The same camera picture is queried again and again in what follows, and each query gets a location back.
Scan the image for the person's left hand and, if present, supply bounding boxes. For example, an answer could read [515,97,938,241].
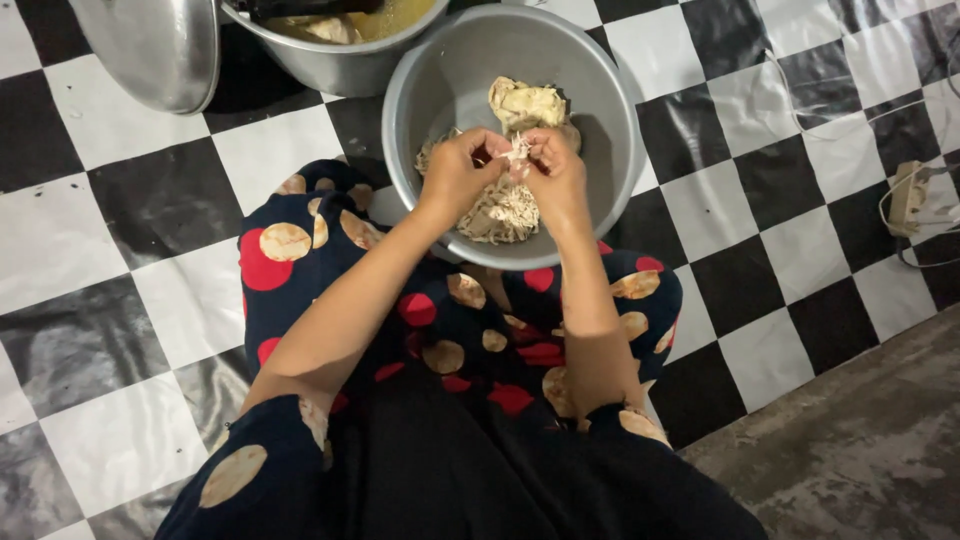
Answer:
[416,126,515,224]

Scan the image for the person's right hand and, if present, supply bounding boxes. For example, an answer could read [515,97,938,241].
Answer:
[513,126,589,226]

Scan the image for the shredded chicken piece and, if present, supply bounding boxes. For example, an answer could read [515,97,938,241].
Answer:
[498,132,535,181]

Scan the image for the whole cooked chicken chunk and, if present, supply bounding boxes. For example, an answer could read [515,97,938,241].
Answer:
[487,75,583,155]

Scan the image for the pile of shredded chicken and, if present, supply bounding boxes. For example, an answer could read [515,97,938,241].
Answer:
[414,127,543,246]

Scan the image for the grey metal bowl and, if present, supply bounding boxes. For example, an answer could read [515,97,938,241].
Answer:
[381,3,648,272]

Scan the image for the metal cooking pot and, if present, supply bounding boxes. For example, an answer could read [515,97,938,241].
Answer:
[217,0,451,99]

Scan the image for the checkered plastic floor mat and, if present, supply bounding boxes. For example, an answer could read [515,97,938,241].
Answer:
[0,0,960,540]

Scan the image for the chicken pieces in broth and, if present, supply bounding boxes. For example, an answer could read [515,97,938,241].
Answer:
[262,0,438,46]

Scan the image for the person's dotted dark clothing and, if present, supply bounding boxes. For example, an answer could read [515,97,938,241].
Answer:
[153,157,770,540]

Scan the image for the beige power strip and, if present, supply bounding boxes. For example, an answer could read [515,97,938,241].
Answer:
[887,159,925,239]

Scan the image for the metal pot lid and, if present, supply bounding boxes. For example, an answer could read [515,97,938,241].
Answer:
[67,0,223,116]

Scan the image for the black ladle handle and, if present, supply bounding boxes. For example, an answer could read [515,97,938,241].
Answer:
[247,0,385,22]

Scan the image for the white cable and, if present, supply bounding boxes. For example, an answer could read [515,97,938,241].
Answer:
[763,45,960,270]

